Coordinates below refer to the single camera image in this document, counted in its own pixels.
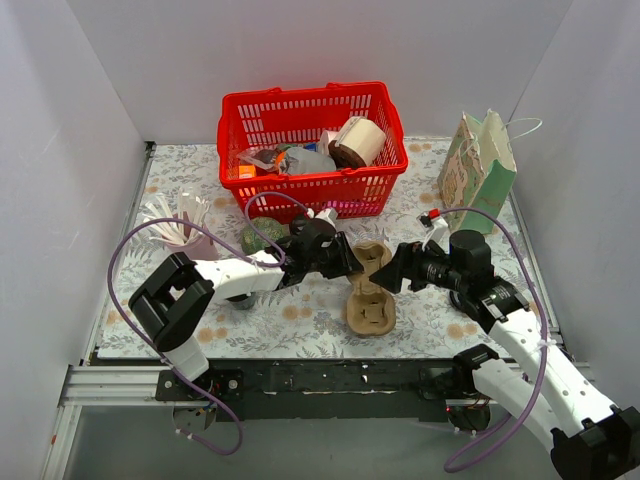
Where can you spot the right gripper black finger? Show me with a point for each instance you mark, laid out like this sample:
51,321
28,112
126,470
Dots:
404,256
389,277

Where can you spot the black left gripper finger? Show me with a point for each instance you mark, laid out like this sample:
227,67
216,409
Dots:
350,275
349,261

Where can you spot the floral patterned table mat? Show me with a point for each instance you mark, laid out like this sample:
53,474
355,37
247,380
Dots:
307,320

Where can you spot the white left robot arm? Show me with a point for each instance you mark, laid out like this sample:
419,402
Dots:
171,302

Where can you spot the orange snack box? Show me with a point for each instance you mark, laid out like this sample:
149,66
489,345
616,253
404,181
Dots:
246,171

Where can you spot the green netted melon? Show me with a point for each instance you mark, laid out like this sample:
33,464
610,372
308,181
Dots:
264,231

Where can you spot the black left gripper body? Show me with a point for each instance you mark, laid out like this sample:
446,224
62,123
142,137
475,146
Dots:
329,255

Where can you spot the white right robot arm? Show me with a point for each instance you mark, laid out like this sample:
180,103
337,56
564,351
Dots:
585,433

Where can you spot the green illustrated paper bag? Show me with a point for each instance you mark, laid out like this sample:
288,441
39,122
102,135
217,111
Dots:
478,173

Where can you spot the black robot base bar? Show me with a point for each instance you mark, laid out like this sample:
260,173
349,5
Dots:
423,389

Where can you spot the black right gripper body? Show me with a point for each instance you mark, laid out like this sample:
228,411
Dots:
407,265

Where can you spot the red plastic shopping basket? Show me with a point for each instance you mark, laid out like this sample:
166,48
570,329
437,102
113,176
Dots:
257,127

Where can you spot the pink cup of straws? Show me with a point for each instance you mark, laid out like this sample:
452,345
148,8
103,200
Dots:
181,236

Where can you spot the brown cardboard cup carrier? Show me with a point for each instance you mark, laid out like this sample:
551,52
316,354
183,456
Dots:
370,309

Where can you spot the grey foil pouch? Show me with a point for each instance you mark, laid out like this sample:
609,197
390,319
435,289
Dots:
300,161

